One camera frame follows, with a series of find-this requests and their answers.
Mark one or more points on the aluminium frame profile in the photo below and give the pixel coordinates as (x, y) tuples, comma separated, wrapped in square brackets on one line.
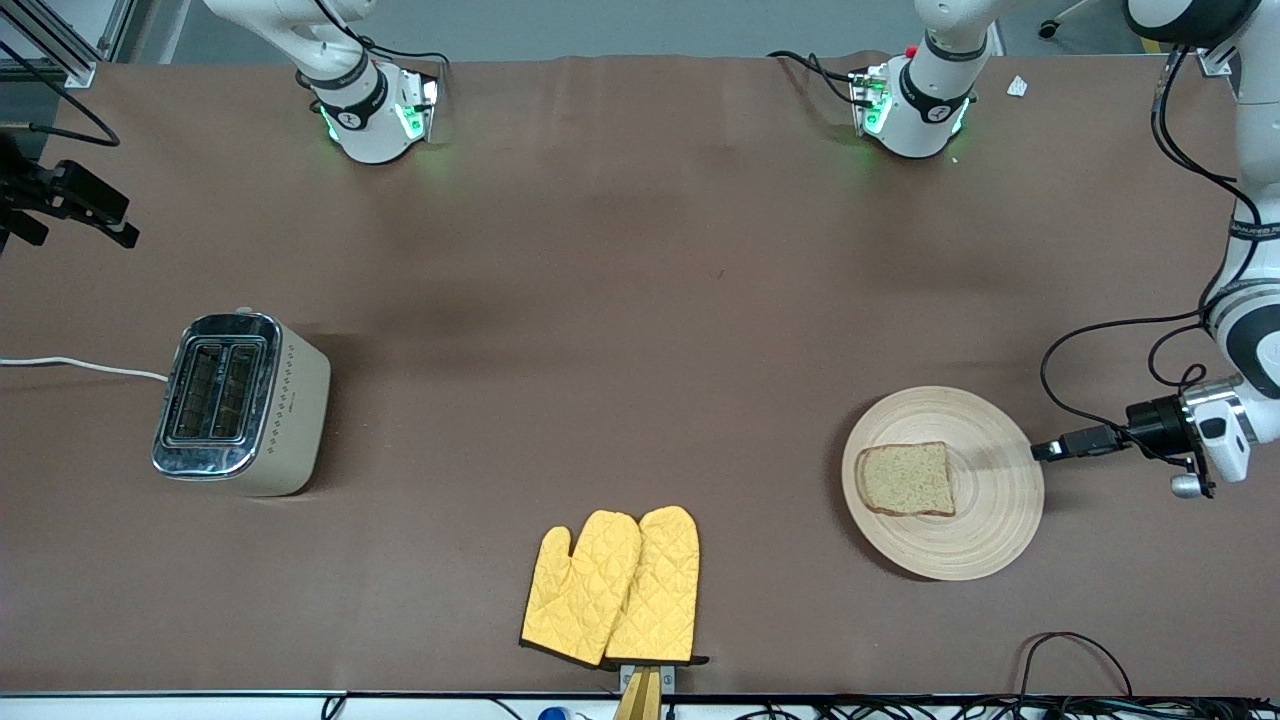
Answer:
[(1217, 62), (60, 45)]

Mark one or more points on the round wooden plate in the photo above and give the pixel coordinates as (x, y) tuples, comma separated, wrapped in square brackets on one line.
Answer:
[(990, 520)]

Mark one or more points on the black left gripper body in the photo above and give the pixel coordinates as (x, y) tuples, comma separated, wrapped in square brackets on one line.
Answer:
[(1155, 424)]

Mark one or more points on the small white paper scrap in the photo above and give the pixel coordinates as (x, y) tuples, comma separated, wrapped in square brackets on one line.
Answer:
[(1017, 86)]

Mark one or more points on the brown table cover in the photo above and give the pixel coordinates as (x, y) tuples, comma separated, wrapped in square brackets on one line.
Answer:
[(700, 260)]

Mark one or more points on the yellow quilted oven mitt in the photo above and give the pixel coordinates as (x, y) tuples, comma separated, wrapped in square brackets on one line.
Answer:
[(575, 590), (660, 590)]

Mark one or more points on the brown bread toast slice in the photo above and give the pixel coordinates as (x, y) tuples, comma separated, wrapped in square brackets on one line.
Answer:
[(905, 480)]

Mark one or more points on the beige chrome two-slot toaster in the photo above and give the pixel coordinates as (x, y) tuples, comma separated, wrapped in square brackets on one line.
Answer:
[(290, 410)]

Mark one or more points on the wooden stick with grey bracket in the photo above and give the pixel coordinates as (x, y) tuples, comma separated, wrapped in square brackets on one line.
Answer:
[(640, 695)]

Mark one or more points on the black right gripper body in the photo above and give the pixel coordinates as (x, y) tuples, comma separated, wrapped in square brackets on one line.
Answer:
[(40, 192)]

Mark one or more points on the black chair caster wheel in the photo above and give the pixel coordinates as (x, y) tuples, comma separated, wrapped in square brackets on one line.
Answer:
[(1048, 29)]

